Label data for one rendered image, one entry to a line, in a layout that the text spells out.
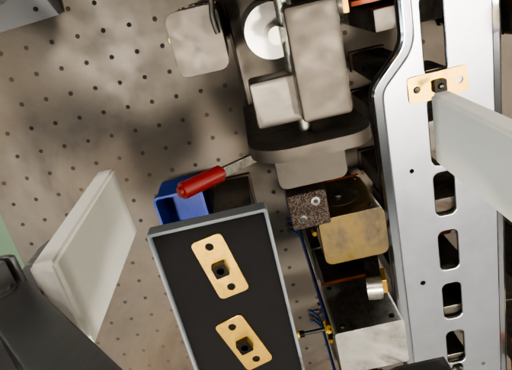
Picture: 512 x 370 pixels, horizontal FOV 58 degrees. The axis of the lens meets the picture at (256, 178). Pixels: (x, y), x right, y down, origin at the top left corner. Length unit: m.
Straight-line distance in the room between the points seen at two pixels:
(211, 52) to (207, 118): 0.42
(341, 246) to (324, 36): 0.31
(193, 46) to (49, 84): 0.50
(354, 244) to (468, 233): 0.22
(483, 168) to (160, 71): 0.82
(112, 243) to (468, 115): 0.13
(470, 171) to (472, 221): 0.63
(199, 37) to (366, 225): 0.33
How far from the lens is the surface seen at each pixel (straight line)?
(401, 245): 0.78
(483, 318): 0.92
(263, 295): 0.58
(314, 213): 0.60
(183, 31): 0.55
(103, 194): 0.18
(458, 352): 0.97
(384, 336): 0.72
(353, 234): 0.65
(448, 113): 0.18
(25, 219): 1.13
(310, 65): 0.45
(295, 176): 0.59
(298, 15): 0.44
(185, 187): 0.51
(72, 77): 0.99
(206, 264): 0.55
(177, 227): 0.53
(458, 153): 0.18
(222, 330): 0.61
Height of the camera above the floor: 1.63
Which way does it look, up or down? 68 degrees down
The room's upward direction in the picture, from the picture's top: 171 degrees clockwise
